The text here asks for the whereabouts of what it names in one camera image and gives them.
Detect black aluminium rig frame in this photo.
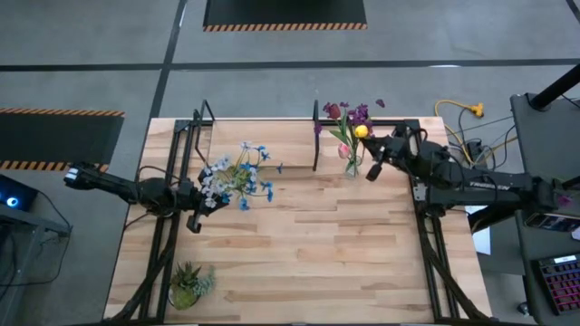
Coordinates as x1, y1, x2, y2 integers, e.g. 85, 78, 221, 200
101, 108, 495, 326

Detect grey metal stand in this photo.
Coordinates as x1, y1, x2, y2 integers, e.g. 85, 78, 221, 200
0, 206, 73, 326

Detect black power strip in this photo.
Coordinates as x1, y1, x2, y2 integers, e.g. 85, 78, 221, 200
466, 139, 486, 168

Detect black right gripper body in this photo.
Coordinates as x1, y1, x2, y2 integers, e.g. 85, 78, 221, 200
365, 125, 411, 182

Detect computer tower blue light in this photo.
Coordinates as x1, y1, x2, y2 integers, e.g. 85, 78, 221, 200
0, 174, 40, 212

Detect clear glass vase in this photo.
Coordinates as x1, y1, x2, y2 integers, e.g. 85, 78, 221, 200
342, 153, 363, 178

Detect dark red artificial tulip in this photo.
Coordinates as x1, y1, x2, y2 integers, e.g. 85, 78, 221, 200
326, 101, 359, 146

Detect yellow orange artificial tulip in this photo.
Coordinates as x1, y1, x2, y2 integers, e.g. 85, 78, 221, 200
346, 124, 371, 176

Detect purple artificial flower bunch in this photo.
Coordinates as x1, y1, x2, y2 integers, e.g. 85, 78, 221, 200
313, 98, 386, 137

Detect black round pole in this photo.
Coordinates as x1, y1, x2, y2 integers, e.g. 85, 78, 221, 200
528, 62, 580, 112

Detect white artificial flower bunch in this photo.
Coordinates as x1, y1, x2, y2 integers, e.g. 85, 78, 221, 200
198, 140, 259, 210

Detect potted green succulent plant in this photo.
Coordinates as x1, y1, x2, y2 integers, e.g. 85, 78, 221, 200
168, 261, 218, 312

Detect wooden shelf black metal legs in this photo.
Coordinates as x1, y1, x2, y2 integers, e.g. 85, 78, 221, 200
193, 98, 322, 173

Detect blue artificial flower bunch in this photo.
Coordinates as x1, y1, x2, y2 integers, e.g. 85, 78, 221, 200
221, 144, 285, 213

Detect pink artificial tulip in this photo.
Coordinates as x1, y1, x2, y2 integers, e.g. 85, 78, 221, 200
337, 142, 357, 176

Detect black hazard-striped floor mat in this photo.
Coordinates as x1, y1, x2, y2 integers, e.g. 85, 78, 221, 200
0, 107, 127, 173
202, 0, 369, 33

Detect white paper sheet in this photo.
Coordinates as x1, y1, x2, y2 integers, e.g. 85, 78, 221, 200
466, 204, 493, 256

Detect backlit black keyboard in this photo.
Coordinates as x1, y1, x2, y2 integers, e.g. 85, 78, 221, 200
532, 253, 580, 317

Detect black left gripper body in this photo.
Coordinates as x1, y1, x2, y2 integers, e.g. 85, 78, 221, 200
181, 168, 210, 235

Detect yellow extension cable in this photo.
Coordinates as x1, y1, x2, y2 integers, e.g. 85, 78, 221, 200
433, 99, 520, 167

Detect smartphone with lit screen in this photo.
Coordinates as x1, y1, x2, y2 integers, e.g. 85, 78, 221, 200
525, 210, 580, 233

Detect black desk beam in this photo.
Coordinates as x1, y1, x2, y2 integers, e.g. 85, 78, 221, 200
469, 206, 522, 233

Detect dark grey desk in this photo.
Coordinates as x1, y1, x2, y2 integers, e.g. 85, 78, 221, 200
514, 210, 580, 326
509, 92, 580, 218

